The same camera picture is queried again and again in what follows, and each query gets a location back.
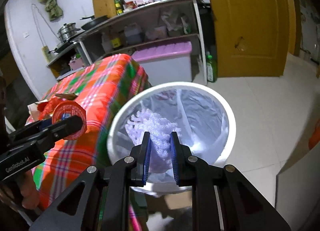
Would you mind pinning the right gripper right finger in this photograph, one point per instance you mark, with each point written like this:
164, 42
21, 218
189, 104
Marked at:
179, 157

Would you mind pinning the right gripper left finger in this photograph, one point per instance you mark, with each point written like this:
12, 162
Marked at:
141, 153

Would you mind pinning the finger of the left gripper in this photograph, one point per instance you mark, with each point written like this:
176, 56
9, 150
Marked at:
22, 137
44, 126

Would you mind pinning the white paper bag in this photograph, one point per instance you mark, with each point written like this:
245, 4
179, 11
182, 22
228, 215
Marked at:
36, 108

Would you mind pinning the red round lid cup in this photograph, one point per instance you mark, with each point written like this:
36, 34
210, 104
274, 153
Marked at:
71, 115

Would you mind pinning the white foam net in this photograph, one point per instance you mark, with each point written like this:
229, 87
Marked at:
160, 129

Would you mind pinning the white trash bin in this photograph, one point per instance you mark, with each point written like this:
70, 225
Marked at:
201, 117

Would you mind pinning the left hand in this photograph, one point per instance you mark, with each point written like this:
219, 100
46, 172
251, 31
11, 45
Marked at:
28, 191

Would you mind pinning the red mesh bag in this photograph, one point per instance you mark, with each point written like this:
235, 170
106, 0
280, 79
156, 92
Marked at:
46, 108

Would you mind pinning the brown wrapper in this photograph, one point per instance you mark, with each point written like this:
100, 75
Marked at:
66, 96

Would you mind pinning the plaid tablecloth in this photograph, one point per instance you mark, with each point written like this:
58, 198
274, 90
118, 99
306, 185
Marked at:
102, 89

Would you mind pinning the pink basket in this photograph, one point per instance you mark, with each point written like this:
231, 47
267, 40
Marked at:
76, 63

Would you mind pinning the wooden side cabinet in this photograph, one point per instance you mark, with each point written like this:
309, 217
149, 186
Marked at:
59, 65

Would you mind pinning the induction cooker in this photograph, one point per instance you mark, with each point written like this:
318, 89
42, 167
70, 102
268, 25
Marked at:
62, 46

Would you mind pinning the steel steamer pot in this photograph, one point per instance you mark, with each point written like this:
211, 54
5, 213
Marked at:
67, 31

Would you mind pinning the purple lid storage box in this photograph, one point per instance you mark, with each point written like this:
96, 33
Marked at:
166, 63

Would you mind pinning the green floor bottle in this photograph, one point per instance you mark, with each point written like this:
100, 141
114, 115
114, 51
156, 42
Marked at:
211, 67

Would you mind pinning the black frying pan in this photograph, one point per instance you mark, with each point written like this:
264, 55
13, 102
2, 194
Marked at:
92, 21

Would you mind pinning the green oil bottle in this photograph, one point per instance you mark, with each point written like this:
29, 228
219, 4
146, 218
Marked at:
119, 7

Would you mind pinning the wooden cutting board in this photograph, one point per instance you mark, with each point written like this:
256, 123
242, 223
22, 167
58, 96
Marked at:
104, 8

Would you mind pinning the metal shelf unit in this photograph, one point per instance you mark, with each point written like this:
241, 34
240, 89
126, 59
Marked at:
147, 17

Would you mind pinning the dark sauce bottle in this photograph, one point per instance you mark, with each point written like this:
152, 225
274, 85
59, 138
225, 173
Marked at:
122, 3

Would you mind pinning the wooden door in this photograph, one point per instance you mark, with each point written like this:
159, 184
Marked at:
252, 37

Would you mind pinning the wall power strip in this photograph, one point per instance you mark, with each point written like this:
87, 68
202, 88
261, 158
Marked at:
47, 53

